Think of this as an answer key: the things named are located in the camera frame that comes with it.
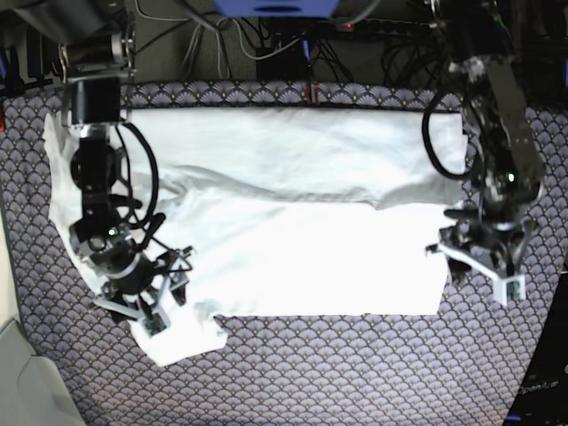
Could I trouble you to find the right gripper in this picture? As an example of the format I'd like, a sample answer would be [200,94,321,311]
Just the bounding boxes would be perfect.
[69,221,193,338]

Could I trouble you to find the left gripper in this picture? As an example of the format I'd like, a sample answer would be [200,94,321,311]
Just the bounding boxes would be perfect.
[425,207,536,306]

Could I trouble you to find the white T-shirt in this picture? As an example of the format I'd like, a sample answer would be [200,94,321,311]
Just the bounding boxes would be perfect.
[43,106,469,367]

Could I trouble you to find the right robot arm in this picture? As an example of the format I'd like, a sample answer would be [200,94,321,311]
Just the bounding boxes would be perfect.
[1,1,191,337]

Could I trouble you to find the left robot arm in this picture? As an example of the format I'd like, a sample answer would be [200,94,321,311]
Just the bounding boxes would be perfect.
[422,1,545,305]

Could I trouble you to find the fan patterned table cloth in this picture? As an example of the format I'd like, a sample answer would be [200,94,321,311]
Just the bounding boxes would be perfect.
[1,91,567,425]

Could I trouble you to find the black box with OpenArm label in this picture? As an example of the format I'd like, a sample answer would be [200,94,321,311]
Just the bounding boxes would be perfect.
[503,272,567,425]

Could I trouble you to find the red clamp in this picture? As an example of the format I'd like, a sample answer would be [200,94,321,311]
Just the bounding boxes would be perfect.
[304,82,320,107]

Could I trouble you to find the black power adapter box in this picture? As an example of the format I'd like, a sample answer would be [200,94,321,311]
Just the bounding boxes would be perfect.
[256,44,309,81]

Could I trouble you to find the white power strip red switch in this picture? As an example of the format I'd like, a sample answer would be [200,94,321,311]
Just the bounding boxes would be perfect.
[333,18,413,37]

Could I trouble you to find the white grey cables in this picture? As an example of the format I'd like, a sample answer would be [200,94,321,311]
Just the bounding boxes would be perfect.
[135,0,303,79]

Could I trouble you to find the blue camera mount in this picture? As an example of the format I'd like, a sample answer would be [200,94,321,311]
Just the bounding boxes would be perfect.
[215,0,340,18]

